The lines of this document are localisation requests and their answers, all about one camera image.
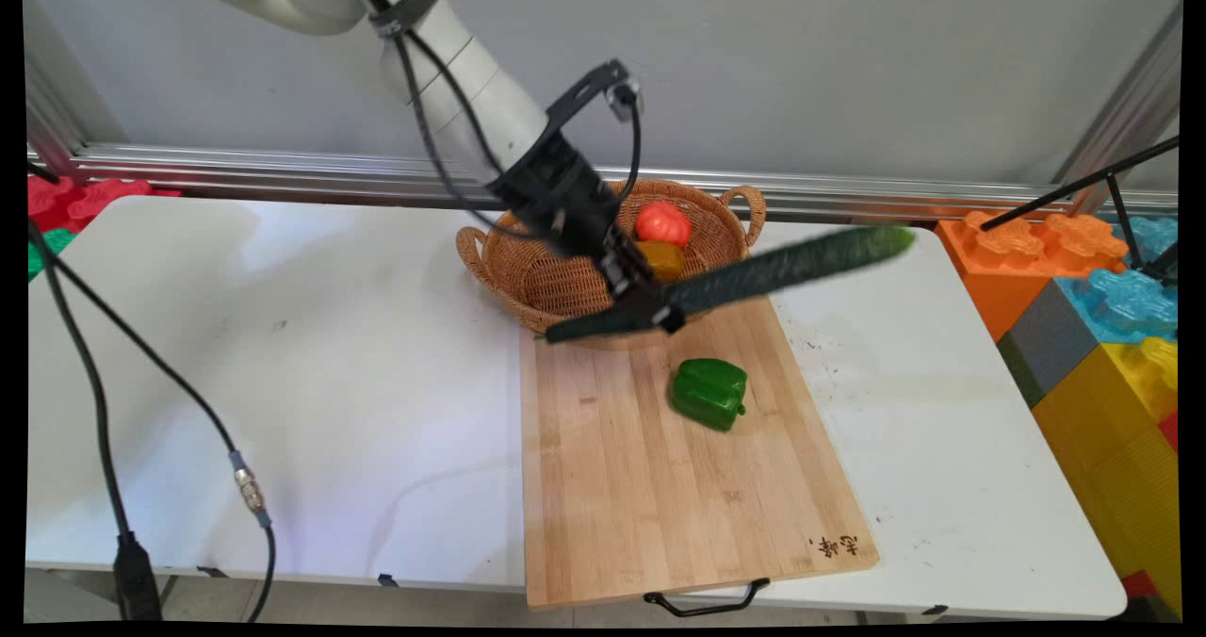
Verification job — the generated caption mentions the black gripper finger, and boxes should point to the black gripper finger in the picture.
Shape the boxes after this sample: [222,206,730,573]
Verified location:
[644,285,687,336]
[603,227,662,299]

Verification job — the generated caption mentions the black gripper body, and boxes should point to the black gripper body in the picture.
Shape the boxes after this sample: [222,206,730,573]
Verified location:
[485,133,627,261]

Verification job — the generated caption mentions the dark green cucumber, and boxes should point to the dark green cucumber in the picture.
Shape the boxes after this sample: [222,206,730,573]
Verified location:
[545,225,917,346]

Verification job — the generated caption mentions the yellow-brown bell pepper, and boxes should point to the yellow-brown bell pepper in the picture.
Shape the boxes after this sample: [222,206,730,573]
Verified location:
[636,239,688,285]

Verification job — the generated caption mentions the red-orange tomato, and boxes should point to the red-orange tomato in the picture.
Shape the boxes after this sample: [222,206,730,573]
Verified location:
[635,201,693,249]

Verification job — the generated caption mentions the green bell pepper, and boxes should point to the green bell pepper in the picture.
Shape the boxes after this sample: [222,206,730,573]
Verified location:
[669,358,749,433]

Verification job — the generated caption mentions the brown wicker basket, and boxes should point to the brown wicker basket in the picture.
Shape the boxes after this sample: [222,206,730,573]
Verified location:
[456,179,767,352]

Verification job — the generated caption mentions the wooden cutting board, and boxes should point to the wooden cutting board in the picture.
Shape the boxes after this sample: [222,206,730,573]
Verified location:
[519,296,880,617]

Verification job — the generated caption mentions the orange giant building block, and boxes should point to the orange giant building block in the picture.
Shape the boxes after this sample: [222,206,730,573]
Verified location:
[935,209,1130,343]

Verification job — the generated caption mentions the black tripod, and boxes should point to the black tripod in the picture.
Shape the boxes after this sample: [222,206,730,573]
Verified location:
[980,136,1182,288]

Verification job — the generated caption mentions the grey giant building block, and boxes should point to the grey giant building block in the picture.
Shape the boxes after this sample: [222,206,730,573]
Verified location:
[996,279,1128,410]

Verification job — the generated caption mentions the blue giant building block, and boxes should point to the blue giant building block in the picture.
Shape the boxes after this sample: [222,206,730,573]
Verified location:
[1112,215,1180,285]
[1053,268,1180,341]

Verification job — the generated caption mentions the yellow giant building block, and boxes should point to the yellow giant building block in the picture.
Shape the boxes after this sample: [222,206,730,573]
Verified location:
[1031,336,1182,615]

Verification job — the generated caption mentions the red giant building block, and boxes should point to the red giant building block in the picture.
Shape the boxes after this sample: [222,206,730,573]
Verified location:
[26,174,182,234]

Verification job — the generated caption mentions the green giant building block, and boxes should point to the green giant building block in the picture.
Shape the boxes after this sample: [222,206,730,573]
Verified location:
[26,228,77,282]

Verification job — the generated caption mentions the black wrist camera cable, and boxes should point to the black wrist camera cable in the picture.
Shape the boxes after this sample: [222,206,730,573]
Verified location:
[608,100,647,214]

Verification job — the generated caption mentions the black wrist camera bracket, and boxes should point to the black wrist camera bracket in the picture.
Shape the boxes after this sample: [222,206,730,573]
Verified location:
[545,59,630,135]

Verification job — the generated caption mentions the small silver wrist camera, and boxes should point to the small silver wrist camera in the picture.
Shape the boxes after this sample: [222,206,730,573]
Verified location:
[608,78,644,123]

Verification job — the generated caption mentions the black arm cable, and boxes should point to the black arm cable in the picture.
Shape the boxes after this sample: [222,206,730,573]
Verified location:
[343,0,568,244]

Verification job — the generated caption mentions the black arm cable strap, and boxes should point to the black arm cable strap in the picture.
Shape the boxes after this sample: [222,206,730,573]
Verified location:
[367,0,445,39]

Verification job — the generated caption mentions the horizontal aluminium frame rail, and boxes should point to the horizontal aluminium frame rail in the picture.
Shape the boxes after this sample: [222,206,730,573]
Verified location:
[26,141,1180,224]

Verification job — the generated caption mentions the black cable with silver connector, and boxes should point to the black cable with silver connector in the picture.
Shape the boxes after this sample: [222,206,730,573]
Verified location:
[26,218,278,624]

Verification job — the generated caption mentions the aluminium frame post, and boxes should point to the aluminium frame post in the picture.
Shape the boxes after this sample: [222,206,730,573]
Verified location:
[1052,1,1184,215]
[24,53,88,182]

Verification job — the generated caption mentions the thick black cable with plug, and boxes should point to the thick black cable with plug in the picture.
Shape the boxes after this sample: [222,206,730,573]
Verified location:
[26,227,164,623]

